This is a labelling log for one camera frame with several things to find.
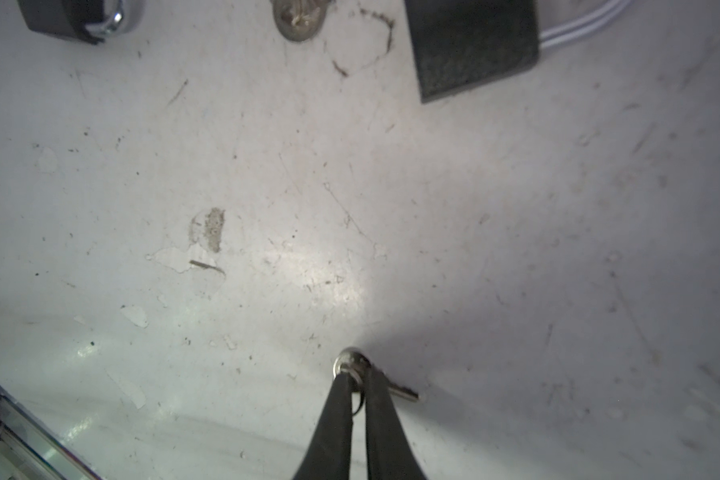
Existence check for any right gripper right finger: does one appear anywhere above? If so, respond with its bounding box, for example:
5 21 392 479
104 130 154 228
364 368 426 480

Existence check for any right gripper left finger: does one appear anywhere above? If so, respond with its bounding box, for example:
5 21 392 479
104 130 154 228
294 373 355 480

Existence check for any small silver key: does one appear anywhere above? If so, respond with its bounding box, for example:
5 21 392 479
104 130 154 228
332 347 421 415

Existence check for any right black padlock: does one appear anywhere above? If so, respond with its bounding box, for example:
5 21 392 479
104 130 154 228
404 0 631 104

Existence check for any black padlock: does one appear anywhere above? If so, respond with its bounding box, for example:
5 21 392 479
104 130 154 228
404 0 631 104
18 0 131 45

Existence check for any left black padlock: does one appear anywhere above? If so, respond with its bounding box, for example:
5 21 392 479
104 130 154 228
18 0 131 45

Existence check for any aluminium front rail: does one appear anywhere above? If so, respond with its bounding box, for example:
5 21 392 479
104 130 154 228
0 387 100 479

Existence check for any key with ring middle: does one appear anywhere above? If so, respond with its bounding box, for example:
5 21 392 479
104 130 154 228
272 0 329 43

